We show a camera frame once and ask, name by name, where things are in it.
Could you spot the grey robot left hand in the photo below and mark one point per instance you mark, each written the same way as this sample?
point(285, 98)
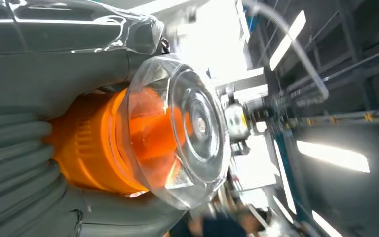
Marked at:
point(52, 75)

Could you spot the orange bottle with clear cap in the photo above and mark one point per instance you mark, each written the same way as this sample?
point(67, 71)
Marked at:
point(94, 147)

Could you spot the person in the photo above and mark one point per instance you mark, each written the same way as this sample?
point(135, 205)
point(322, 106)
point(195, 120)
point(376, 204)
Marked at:
point(222, 227)

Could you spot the ceiling light panel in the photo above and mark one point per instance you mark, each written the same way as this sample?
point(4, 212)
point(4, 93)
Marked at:
point(287, 41)
point(333, 157)

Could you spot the grey curved tube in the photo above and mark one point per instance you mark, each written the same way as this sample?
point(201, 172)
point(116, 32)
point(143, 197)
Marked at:
point(302, 59)

